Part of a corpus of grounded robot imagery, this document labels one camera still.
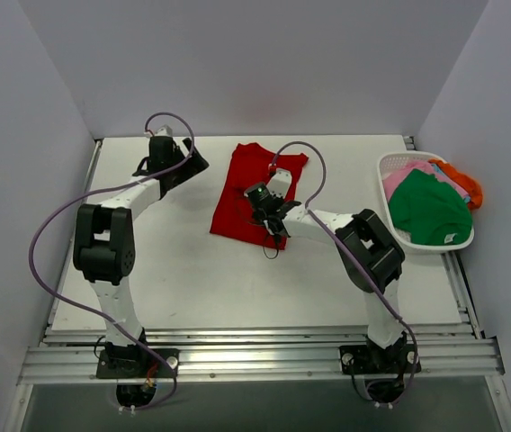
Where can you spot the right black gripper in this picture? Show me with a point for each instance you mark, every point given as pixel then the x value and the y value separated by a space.
pixel 269 215

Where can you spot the light blue t-shirt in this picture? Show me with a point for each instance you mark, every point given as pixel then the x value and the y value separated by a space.
pixel 442 177

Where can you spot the white laundry basket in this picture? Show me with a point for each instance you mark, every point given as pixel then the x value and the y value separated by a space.
pixel 391 162

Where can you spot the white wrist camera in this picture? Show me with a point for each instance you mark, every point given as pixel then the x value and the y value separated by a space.
pixel 164 131
pixel 279 182

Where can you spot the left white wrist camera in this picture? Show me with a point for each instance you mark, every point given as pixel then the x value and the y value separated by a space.
pixel 164 131

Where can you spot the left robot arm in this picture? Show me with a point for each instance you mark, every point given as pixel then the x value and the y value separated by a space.
pixel 104 244

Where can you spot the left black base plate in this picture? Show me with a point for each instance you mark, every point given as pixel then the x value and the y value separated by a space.
pixel 165 366

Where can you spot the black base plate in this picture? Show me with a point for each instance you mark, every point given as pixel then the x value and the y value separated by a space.
pixel 165 366
pixel 364 359

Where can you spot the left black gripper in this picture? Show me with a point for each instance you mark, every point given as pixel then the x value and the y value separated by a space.
pixel 188 163

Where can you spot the pink t-shirt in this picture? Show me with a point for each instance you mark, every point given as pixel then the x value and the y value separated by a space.
pixel 393 180

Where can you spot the orange t-shirt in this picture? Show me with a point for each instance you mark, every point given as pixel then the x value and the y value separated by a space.
pixel 471 185

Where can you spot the green t-shirt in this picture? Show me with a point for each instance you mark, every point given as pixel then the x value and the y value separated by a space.
pixel 432 213

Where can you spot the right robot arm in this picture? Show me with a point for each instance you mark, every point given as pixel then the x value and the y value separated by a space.
pixel 372 258

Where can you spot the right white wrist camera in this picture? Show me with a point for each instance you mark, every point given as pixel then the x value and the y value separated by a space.
pixel 279 182

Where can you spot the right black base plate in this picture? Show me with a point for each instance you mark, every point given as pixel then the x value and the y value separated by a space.
pixel 364 359

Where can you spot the aluminium rail frame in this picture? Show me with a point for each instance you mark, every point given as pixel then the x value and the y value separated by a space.
pixel 236 316

